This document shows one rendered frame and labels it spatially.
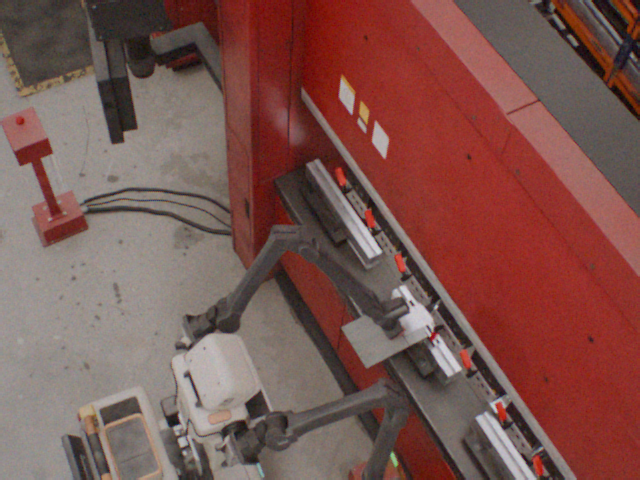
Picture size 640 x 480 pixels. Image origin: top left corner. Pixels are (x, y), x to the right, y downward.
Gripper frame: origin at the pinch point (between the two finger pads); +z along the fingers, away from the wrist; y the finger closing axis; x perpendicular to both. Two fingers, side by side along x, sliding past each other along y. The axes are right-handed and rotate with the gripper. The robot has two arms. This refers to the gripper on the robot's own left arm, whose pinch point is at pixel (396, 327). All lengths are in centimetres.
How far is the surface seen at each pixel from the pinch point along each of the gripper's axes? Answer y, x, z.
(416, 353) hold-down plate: -8.7, 0.5, 12.1
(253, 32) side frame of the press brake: 85, -23, -74
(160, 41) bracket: 147, 14, -31
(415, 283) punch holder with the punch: 3.2, -16.3, -17.4
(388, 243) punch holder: 20.9, -16.3, -18.1
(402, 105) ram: 28, -47, -76
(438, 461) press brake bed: -44, 17, 26
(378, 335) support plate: 0.8, 6.6, -2.0
